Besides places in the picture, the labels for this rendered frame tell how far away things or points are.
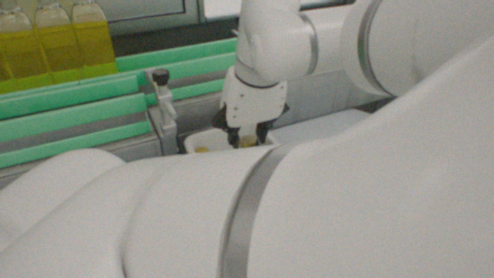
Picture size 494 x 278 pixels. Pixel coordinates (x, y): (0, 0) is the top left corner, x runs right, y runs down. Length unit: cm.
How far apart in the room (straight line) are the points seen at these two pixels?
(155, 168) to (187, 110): 63
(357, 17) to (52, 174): 24
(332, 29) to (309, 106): 52
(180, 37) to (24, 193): 75
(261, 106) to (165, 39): 44
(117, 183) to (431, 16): 19
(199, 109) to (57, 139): 29
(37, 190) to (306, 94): 74
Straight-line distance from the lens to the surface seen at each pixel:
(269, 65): 39
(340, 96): 98
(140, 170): 16
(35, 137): 68
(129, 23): 87
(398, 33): 25
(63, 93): 72
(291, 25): 41
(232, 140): 64
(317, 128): 93
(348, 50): 29
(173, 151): 70
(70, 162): 26
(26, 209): 24
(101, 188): 16
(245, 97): 55
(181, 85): 77
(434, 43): 23
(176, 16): 89
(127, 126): 67
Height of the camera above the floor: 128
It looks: 37 degrees down
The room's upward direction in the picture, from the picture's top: straight up
